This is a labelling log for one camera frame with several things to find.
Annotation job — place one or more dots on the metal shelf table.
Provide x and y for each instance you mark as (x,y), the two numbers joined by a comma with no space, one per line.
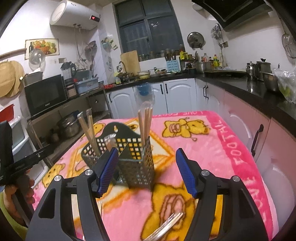
(76,98)

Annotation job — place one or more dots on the white base cabinets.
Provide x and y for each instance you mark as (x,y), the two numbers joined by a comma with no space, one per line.
(175,95)

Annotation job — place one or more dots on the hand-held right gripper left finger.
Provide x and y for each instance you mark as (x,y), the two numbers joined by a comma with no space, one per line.
(107,171)

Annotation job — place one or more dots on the small steel kettle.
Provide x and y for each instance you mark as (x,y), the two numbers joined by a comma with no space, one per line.
(251,70)

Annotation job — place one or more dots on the hanging small utensils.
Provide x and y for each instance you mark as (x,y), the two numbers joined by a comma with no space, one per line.
(216,31)

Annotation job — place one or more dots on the grey dish bin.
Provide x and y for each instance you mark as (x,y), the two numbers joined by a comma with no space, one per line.
(87,87)

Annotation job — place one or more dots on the black stove top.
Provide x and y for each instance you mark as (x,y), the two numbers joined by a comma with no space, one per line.
(224,73)

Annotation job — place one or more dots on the dark framed window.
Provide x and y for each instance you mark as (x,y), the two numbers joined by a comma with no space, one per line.
(148,27)

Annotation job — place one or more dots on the black microwave oven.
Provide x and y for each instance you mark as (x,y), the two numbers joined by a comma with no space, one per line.
(44,96)

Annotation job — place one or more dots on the light blue knife block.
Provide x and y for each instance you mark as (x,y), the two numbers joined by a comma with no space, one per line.
(173,66)

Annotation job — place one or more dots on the red plastic basin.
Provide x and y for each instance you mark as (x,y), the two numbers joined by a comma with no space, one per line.
(7,113)

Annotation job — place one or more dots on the clear plastic bags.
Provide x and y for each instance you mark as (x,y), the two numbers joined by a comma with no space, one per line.
(285,85)

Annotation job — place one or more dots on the white water heater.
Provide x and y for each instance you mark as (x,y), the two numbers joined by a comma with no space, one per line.
(71,14)

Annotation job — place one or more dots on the row of hanging kitchen utensils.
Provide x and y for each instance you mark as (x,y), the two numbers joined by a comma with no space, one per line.
(289,45)

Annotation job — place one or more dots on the black kitchen countertop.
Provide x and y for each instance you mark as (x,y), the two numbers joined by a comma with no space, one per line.
(254,90)

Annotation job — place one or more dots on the steel mixing bowl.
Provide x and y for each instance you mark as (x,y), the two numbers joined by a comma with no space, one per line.
(270,82)

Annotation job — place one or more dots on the metal faucet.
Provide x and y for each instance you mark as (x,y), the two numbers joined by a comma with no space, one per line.
(120,68)

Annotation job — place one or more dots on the black range hood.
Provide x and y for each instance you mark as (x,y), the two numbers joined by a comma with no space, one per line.
(242,11)

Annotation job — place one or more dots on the group of condiment bottles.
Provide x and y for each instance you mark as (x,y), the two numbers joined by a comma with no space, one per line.
(215,60)

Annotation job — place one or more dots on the framed fruit picture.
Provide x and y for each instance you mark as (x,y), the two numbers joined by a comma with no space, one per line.
(44,46)

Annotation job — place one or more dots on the wide steel stockpot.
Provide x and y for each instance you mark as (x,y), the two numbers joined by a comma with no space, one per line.
(203,67)

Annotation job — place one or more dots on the bunch of wooden chopsticks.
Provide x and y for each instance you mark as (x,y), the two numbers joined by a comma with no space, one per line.
(89,129)
(145,125)

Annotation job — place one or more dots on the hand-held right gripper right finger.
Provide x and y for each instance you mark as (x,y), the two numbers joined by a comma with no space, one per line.
(187,173)

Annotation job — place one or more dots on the glass pot lid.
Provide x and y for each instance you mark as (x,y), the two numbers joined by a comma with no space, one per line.
(36,59)

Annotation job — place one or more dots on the dark green utensil holder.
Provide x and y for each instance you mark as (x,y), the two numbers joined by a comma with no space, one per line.
(138,166)

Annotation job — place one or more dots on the lidded steel pot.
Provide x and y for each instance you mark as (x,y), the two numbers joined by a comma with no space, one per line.
(263,67)

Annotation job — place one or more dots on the pink printed blanket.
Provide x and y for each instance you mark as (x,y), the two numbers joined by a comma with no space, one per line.
(208,143)

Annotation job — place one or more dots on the wall socket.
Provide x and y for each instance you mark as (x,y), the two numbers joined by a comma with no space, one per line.
(224,44)

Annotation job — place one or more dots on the person's left forearm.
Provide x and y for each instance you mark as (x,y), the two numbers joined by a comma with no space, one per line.
(9,228)

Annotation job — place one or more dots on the woven bamboo tray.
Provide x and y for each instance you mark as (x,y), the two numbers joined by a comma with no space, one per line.
(5,81)

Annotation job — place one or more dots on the wooden cutting board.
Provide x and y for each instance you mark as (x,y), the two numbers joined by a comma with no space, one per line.
(130,61)

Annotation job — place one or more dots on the hanging steel pan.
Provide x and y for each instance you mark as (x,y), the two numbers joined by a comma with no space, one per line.
(90,46)

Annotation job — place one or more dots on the plastic-wrapped chopstick pair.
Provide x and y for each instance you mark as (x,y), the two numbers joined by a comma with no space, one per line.
(161,228)

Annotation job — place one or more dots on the row of windowsill jars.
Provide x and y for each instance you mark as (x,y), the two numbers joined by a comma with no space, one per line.
(159,54)

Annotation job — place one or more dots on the white plastic drawer unit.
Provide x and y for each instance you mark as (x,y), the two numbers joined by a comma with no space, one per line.
(19,136)

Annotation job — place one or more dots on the steel pot lid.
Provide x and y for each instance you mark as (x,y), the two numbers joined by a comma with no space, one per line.
(195,39)

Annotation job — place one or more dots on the person's left hand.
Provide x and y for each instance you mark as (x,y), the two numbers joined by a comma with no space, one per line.
(26,187)

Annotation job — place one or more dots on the round wooden board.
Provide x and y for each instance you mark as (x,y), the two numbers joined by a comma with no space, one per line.
(19,76)

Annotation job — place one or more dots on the stacked steel pots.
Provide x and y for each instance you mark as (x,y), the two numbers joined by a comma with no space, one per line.
(68,127)

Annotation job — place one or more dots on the steel pot on microwave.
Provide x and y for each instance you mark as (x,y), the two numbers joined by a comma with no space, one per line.
(32,78)

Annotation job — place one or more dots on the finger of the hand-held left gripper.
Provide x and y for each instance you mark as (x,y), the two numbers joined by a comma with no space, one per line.
(34,156)

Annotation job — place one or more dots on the yellow bowl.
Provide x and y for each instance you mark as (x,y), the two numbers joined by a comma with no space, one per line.
(143,74)

